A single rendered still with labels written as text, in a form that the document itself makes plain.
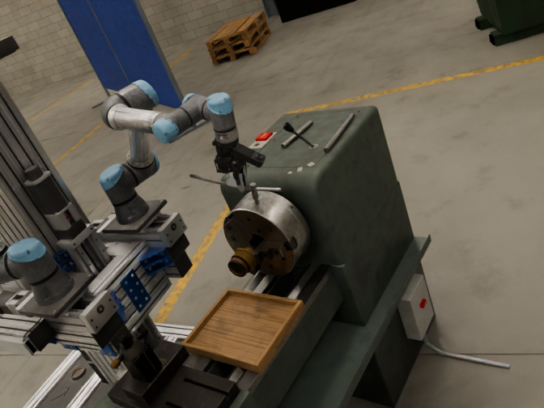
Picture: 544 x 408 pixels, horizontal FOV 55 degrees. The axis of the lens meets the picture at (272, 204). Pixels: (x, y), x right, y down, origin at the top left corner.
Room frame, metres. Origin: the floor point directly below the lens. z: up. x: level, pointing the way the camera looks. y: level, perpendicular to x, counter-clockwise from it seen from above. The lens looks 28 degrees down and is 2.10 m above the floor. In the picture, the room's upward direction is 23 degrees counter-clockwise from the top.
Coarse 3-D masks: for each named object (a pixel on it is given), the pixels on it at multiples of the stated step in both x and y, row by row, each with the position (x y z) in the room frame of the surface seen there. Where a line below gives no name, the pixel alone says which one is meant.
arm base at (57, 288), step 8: (56, 272) 1.75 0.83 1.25; (64, 272) 1.79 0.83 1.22; (40, 280) 1.71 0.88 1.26; (48, 280) 1.72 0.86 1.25; (56, 280) 1.73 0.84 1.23; (64, 280) 1.74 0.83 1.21; (72, 280) 1.77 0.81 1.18; (32, 288) 1.73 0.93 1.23; (40, 288) 1.71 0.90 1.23; (48, 288) 1.71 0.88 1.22; (56, 288) 1.71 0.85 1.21; (64, 288) 1.72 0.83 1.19; (40, 296) 1.70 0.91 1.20; (48, 296) 1.70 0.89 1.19; (56, 296) 1.70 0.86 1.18; (64, 296) 1.71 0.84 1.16; (40, 304) 1.71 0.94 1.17; (48, 304) 1.69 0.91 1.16
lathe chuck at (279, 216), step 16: (240, 208) 1.67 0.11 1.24; (256, 208) 1.64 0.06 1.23; (272, 208) 1.63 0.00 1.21; (224, 224) 1.74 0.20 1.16; (256, 224) 1.63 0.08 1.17; (272, 224) 1.58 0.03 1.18; (288, 224) 1.59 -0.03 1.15; (256, 240) 1.71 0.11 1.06; (288, 240) 1.55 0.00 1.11; (304, 240) 1.60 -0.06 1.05; (288, 256) 1.57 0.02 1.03; (272, 272) 1.65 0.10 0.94; (288, 272) 1.60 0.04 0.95
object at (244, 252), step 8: (240, 248) 1.60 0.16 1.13; (248, 248) 1.61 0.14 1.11; (232, 256) 1.59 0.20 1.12; (240, 256) 1.56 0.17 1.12; (248, 256) 1.56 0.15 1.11; (232, 264) 1.59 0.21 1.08; (240, 264) 1.54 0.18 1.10; (248, 264) 1.55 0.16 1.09; (256, 264) 1.57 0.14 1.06; (232, 272) 1.57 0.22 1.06; (240, 272) 1.57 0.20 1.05; (248, 272) 1.56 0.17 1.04
